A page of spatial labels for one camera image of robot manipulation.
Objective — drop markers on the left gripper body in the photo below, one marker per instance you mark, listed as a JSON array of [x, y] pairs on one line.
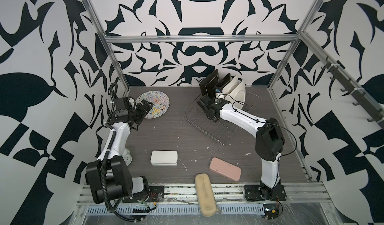
[[139, 112]]

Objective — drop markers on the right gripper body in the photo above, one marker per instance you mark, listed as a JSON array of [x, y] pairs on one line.
[[209, 117]]

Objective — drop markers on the round speckled plate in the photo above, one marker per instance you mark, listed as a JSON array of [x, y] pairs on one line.
[[160, 100]]

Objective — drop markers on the cream square plate black rim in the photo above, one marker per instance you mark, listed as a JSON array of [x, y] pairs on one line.
[[231, 85]]

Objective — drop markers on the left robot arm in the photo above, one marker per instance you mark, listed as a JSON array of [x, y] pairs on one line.
[[109, 177]]

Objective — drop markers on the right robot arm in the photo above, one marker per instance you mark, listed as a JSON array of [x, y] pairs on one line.
[[268, 145]]

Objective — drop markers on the large black square plate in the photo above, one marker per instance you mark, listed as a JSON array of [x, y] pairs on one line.
[[208, 84]]

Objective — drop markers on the white square plate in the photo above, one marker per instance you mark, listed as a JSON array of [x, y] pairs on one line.
[[238, 95]]

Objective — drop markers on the white alarm clock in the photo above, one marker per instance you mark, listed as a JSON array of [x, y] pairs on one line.
[[127, 157]]

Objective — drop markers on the white rectangular case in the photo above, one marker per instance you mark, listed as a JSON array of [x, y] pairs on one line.
[[164, 158]]

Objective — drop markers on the pink rectangular case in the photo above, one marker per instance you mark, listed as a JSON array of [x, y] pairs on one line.
[[225, 169]]

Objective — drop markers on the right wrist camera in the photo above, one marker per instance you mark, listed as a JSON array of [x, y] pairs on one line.
[[217, 90]]

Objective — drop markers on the black wall hook rail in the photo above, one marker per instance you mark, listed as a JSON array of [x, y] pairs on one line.
[[351, 87]]

